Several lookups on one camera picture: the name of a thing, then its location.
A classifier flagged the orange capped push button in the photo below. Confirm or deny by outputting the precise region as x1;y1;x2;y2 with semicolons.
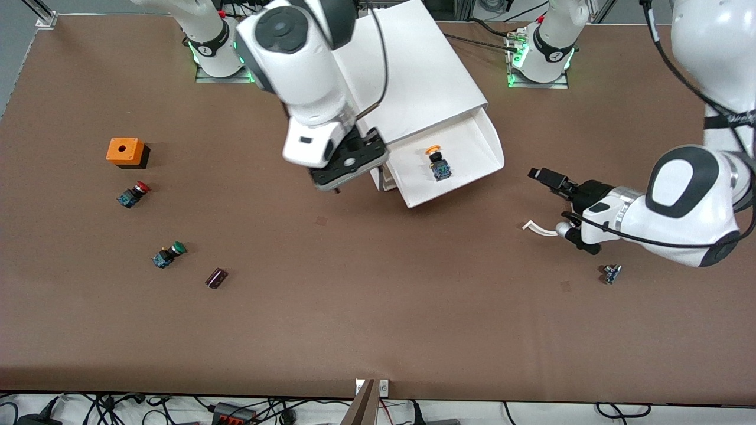
426;145;452;182

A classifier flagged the green push button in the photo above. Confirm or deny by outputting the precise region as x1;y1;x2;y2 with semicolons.
152;241;187;269

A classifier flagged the red push button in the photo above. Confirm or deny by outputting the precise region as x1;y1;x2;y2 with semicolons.
117;182;152;208

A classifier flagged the orange box with hole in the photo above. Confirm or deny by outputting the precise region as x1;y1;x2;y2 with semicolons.
106;138;150;170

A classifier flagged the black red power strip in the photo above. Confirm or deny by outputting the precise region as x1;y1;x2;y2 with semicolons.
213;403;258;425

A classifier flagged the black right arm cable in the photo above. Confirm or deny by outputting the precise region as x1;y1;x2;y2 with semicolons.
354;0;390;122

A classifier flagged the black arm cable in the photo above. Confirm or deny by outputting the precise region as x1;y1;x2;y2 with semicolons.
558;0;756;249
354;0;390;122

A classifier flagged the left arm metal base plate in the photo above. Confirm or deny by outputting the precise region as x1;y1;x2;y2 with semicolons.
507;30;569;89

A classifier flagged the black table cable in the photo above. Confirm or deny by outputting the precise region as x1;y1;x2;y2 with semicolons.
443;32;520;53

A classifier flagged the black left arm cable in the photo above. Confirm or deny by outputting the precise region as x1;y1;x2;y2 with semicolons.
558;0;756;249

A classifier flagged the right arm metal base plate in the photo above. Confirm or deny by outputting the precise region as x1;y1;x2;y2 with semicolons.
196;44;256;83

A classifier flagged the looped black floor cable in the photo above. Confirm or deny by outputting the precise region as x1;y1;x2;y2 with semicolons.
595;403;651;420

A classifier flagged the aluminium frame profile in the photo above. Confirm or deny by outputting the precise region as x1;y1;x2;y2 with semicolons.
24;0;58;29

